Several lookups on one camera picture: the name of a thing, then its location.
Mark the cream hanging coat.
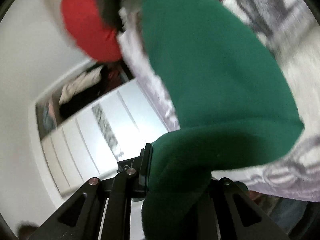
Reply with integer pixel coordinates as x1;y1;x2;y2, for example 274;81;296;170
59;66;103;105

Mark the floral purple bed blanket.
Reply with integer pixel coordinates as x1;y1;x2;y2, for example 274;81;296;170
117;0;320;202

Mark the green white varsity jacket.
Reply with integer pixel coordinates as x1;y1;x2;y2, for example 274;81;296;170
141;0;304;239

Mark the white sliding wardrobe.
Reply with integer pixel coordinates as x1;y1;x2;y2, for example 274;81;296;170
30;59;169;206

